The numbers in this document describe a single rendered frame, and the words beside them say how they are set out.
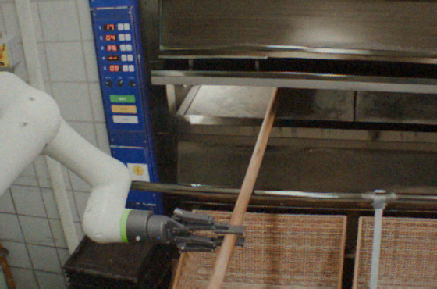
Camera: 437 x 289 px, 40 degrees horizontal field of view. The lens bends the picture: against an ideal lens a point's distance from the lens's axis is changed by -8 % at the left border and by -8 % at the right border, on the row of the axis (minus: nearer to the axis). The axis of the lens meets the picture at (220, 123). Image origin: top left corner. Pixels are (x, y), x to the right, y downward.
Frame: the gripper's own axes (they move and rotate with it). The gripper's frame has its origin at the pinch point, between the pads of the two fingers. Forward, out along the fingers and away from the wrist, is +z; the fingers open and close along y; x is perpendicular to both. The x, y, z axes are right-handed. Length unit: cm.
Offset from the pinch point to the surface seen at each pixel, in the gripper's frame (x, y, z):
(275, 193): -22.9, 2.0, 7.9
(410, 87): -45, -21, 46
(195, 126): -60, 2, -24
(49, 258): -60, 70, -97
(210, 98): -79, 1, -23
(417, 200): -22, 3, 48
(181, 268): -32, 41, -26
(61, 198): -58, 36, -82
